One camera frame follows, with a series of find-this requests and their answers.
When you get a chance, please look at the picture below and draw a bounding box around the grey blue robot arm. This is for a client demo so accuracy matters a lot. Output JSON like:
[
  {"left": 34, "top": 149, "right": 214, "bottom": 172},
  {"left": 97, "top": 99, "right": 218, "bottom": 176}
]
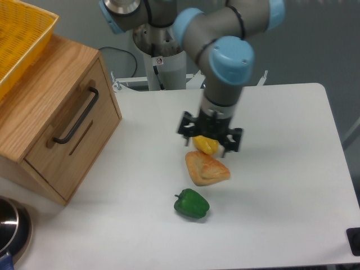
[{"left": 99, "top": 1, "right": 285, "bottom": 152}]

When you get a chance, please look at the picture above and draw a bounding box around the toy pastry turnover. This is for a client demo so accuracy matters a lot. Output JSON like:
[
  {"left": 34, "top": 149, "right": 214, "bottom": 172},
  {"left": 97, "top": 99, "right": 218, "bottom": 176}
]
[{"left": 185, "top": 151, "right": 231, "bottom": 186}]

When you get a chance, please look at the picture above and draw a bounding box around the metal pot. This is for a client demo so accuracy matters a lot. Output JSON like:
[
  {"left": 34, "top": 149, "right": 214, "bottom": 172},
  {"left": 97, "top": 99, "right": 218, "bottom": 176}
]
[{"left": 1, "top": 196, "right": 33, "bottom": 264}]

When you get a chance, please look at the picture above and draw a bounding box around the blue pot handle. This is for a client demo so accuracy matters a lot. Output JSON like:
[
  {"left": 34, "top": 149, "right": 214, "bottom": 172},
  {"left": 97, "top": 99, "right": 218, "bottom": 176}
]
[{"left": 0, "top": 252, "right": 14, "bottom": 270}]

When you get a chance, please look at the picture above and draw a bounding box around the wooden drawer cabinet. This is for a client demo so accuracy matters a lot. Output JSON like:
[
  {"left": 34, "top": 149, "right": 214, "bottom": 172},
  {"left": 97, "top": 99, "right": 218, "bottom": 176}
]
[{"left": 1, "top": 35, "right": 122, "bottom": 205}]

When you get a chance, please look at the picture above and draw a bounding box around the yellow plastic basket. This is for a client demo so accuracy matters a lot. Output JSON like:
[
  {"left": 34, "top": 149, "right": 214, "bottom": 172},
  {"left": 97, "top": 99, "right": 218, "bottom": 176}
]
[{"left": 1, "top": 1, "right": 59, "bottom": 98}]

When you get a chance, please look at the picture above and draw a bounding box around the black drawer handle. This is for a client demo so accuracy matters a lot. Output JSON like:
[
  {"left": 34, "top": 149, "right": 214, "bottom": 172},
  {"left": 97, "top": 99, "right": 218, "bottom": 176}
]
[{"left": 52, "top": 86, "right": 100, "bottom": 145}]

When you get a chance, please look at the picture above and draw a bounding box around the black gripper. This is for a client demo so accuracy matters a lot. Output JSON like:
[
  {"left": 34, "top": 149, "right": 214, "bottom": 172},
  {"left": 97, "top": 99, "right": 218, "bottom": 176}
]
[{"left": 177, "top": 105, "right": 243, "bottom": 158}]

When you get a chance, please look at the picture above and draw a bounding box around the yellow toy bell pepper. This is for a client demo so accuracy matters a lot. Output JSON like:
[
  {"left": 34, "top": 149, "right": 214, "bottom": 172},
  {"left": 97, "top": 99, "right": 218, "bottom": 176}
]
[{"left": 192, "top": 136, "right": 219, "bottom": 155}]

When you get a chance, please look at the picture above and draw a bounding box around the wooden top drawer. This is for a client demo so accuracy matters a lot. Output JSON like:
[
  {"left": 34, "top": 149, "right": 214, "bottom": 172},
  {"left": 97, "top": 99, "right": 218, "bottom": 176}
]
[{"left": 22, "top": 57, "right": 119, "bottom": 165}]

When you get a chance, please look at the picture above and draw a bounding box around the black cable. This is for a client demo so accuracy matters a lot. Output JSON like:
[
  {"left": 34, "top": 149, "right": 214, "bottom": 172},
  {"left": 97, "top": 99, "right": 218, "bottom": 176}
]
[{"left": 98, "top": 46, "right": 138, "bottom": 77}]

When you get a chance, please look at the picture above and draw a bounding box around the green toy bell pepper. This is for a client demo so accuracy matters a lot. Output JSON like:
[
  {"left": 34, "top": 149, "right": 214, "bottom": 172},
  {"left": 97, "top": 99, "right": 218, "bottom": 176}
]
[{"left": 174, "top": 188, "right": 210, "bottom": 219}]

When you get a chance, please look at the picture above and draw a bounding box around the black corner object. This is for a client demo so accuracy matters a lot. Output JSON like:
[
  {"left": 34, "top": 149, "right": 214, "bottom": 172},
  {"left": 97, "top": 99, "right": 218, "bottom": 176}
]
[{"left": 346, "top": 227, "right": 360, "bottom": 257}]

